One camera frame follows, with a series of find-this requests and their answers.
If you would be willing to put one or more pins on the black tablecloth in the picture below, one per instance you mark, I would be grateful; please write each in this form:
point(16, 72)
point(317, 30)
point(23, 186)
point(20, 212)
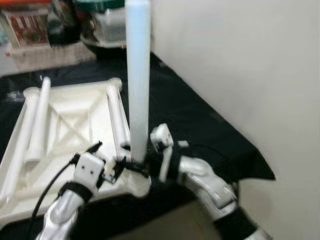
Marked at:
point(200, 115)

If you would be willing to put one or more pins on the white plastic table top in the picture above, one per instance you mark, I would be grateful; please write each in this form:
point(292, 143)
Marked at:
point(75, 110)

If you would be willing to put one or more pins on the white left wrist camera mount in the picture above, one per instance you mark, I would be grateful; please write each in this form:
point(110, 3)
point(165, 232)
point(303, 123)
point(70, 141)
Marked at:
point(89, 170)

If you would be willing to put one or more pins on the beige cloth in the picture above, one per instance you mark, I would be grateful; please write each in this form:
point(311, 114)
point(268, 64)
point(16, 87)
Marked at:
point(50, 57)

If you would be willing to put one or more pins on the green pot lid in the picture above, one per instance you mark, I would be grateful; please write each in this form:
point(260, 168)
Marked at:
point(100, 5)

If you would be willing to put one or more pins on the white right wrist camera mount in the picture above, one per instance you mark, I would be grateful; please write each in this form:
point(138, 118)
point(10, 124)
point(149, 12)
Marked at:
point(161, 136)

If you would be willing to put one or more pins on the clear plastic container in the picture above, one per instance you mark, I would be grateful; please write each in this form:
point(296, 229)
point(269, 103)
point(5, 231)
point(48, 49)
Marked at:
point(110, 27)

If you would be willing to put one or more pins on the black bag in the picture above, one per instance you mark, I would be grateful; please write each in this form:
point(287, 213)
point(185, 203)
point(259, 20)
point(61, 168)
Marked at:
point(62, 25)

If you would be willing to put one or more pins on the orange lidded storage box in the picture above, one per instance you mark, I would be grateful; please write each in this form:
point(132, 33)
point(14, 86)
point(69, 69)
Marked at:
point(25, 2)

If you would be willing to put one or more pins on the red printed box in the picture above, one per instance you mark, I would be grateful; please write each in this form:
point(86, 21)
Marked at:
point(27, 30)

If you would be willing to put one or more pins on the black wok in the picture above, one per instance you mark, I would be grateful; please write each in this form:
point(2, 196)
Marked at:
point(100, 49)

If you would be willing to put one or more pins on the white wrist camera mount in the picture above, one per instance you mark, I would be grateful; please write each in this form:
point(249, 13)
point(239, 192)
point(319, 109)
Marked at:
point(89, 170)
point(161, 136)

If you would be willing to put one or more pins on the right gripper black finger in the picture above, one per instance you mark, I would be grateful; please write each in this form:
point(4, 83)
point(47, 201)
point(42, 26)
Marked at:
point(136, 169)

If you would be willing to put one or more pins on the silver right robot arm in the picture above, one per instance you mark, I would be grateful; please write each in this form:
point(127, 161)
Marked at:
point(215, 187)

